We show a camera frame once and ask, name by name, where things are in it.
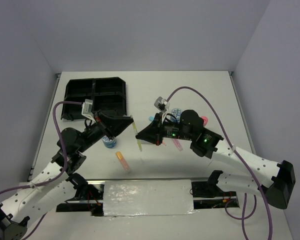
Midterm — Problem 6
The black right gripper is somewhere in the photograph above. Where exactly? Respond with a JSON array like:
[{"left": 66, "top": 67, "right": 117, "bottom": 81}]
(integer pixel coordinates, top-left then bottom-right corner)
[{"left": 136, "top": 110, "right": 194, "bottom": 145}]

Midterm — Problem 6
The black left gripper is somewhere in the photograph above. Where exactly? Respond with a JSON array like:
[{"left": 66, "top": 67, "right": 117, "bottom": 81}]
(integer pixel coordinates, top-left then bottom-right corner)
[{"left": 77, "top": 110, "right": 135, "bottom": 153}]

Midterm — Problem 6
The thin yellow highlighter pen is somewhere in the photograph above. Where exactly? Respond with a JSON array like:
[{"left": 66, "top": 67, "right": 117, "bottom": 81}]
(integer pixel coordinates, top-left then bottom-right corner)
[{"left": 130, "top": 115, "right": 144, "bottom": 153}]

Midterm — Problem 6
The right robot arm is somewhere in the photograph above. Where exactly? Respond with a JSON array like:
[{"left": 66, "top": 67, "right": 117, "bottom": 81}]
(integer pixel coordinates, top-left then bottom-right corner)
[{"left": 136, "top": 109, "right": 296, "bottom": 210}]

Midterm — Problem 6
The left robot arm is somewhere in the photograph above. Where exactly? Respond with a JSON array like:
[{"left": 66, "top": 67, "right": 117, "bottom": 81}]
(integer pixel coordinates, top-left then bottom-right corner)
[{"left": 0, "top": 111, "right": 134, "bottom": 240}]

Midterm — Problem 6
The blue paint jar left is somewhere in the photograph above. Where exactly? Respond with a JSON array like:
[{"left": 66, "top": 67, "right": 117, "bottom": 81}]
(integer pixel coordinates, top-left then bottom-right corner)
[{"left": 101, "top": 136, "right": 117, "bottom": 149}]

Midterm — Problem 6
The blue paint jar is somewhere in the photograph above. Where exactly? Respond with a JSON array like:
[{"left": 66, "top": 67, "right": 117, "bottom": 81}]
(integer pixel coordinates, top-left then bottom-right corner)
[
  {"left": 171, "top": 108, "right": 183, "bottom": 121},
  {"left": 101, "top": 136, "right": 117, "bottom": 149}
]

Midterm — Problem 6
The black four-compartment organizer tray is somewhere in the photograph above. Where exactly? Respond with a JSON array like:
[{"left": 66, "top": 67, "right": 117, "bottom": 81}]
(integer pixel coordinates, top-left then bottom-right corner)
[{"left": 64, "top": 77, "right": 127, "bottom": 116}]

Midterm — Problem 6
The blue paint jar right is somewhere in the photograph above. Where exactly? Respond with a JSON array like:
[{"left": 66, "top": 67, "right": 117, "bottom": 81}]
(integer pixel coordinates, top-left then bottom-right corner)
[{"left": 171, "top": 108, "right": 183, "bottom": 121}]

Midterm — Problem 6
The orange-capped pink glue stick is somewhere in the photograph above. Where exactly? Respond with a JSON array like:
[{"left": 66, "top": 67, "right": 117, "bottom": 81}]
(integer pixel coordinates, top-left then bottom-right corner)
[{"left": 115, "top": 151, "right": 132, "bottom": 173}]

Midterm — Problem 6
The pink-capped glitter bottle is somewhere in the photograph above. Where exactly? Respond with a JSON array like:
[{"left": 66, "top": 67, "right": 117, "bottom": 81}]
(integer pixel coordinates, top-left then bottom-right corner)
[{"left": 201, "top": 116, "right": 209, "bottom": 127}]

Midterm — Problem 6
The silver foil-covered panel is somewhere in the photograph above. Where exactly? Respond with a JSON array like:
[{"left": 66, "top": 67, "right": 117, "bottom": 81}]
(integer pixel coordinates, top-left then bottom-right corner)
[{"left": 103, "top": 180, "right": 195, "bottom": 217}]

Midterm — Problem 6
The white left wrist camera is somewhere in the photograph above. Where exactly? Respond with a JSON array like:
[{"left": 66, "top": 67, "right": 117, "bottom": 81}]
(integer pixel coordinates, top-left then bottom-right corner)
[{"left": 81, "top": 99, "right": 98, "bottom": 123}]

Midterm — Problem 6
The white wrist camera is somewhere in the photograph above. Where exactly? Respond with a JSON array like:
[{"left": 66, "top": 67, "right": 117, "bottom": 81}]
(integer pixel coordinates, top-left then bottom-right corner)
[
  {"left": 81, "top": 99, "right": 98, "bottom": 123},
  {"left": 154, "top": 96, "right": 170, "bottom": 113}
]

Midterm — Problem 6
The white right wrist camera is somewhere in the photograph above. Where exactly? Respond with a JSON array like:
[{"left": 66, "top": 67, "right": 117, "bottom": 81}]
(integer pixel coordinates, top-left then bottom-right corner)
[{"left": 154, "top": 96, "right": 170, "bottom": 113}]

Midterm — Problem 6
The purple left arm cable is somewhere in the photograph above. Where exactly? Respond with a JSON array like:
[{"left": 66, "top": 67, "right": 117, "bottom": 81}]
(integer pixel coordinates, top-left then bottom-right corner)
[{"left": 0, "top": 101, "right": 85, "bottom": 240}]

